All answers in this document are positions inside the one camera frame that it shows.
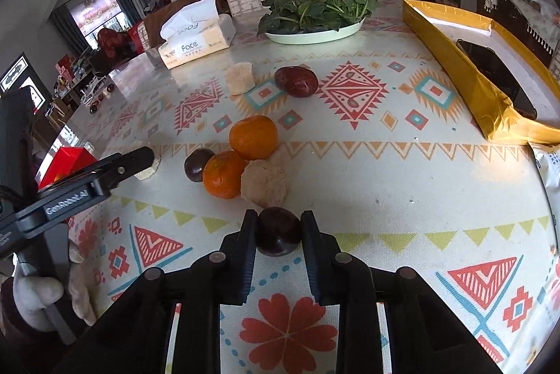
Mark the person's left hand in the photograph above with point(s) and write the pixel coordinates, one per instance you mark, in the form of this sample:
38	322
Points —
33	295

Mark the red box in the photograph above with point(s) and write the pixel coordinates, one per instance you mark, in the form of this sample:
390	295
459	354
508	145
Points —
65	164

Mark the white snack packet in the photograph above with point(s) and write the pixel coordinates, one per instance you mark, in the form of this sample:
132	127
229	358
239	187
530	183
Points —
549	181

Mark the orange tangerine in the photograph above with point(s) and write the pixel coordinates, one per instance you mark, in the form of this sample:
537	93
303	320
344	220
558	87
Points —
224	176
253	137

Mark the white oval plate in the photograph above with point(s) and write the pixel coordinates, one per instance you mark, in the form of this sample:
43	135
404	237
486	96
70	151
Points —
315	37

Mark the dark purple passion fruit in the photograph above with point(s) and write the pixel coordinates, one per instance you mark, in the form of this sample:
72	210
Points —
278	231
197	166

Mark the brown cushioned chair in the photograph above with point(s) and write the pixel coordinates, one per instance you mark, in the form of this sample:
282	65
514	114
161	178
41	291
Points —
162	13

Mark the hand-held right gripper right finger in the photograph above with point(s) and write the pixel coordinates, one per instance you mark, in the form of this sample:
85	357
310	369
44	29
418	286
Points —
311	269

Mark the dark red apple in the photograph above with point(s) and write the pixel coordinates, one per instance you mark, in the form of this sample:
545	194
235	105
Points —
296	81

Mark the small beige foam-wrapped fruit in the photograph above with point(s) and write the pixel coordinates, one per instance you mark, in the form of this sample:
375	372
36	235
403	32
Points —
148	172

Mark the black smartphone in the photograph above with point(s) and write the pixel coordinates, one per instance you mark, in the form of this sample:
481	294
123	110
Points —
498	76

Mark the beige tissue box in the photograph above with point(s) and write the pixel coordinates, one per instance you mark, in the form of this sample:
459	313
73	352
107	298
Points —
197	41

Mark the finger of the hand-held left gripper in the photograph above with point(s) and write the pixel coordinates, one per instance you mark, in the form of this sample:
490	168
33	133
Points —
127	164

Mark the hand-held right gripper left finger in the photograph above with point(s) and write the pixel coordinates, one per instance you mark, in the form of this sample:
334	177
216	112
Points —
249	269

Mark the green spinach leaves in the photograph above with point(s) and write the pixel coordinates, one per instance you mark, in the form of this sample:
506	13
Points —
315	13

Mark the yellow cardboard box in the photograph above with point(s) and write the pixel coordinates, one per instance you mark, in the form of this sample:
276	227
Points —
446	50

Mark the patterned tablecloth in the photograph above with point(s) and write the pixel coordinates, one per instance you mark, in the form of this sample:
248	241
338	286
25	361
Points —
393	190

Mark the table with lace cloth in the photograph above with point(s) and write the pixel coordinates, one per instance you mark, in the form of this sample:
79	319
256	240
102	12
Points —
533	19

